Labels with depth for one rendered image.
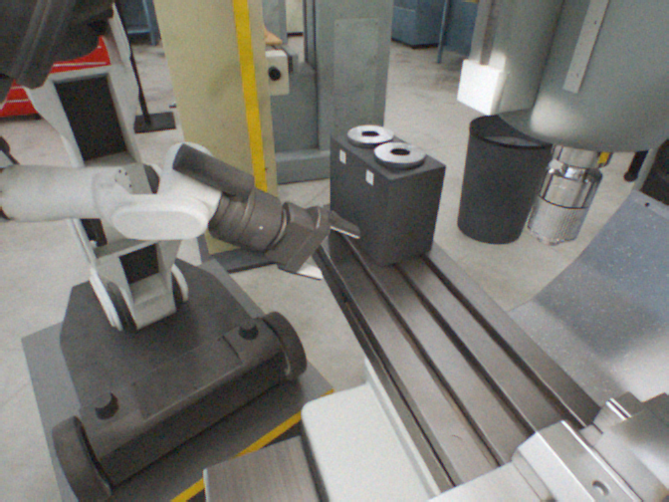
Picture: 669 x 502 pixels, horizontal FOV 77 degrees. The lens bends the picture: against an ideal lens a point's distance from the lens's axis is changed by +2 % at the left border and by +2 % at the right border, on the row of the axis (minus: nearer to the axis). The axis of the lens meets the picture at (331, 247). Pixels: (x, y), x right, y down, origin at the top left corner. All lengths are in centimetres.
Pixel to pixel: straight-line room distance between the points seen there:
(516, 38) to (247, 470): 70
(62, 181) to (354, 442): 53
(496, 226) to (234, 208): 213
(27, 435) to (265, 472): 133
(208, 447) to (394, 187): 83
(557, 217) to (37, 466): 177
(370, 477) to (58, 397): 102
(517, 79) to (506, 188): 211
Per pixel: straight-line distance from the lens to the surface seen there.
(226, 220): 56
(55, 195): 60
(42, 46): 40
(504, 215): 253
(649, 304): 84
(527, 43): 33
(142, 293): 111
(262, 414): 124
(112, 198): 55
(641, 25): 32
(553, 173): 44
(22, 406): 208
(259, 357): 111
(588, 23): 33
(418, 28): 773
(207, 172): 53
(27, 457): 193
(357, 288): 75
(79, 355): 130
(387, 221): 74
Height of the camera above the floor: 144
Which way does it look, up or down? 36 degrees down
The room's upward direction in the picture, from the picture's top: straight up
